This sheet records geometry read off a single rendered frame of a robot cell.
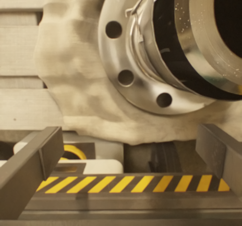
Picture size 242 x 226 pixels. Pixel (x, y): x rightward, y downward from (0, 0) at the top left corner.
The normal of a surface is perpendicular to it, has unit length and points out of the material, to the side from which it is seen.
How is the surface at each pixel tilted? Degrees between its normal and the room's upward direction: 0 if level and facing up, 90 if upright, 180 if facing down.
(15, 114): 0
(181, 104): 0
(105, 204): 0
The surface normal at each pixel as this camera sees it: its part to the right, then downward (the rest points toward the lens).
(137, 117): 0.26, -0.50
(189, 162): -0.01, 0.25
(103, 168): -0.03, -0.97
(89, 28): 0.80, 0.41
